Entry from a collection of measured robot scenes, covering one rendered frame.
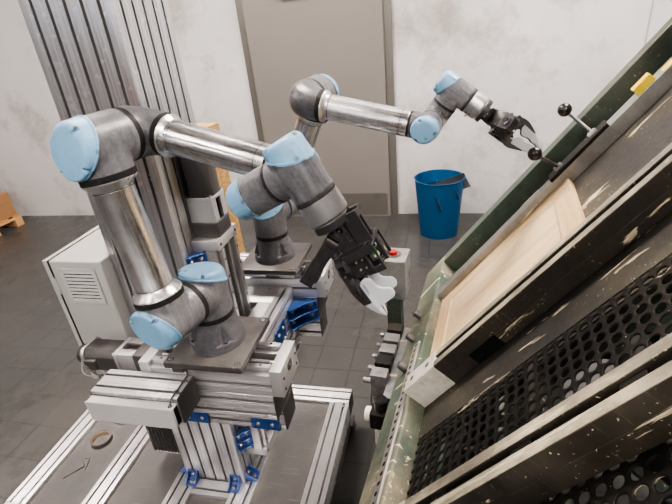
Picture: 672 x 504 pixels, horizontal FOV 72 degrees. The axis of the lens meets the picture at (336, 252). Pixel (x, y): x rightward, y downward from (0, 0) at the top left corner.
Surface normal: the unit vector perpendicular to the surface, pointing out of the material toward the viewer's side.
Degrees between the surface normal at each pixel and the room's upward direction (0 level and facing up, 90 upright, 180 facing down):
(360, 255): 90
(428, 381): 90
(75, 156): 82
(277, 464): 0
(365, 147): 90
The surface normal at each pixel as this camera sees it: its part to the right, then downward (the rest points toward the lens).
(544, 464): -0.32, 0.46
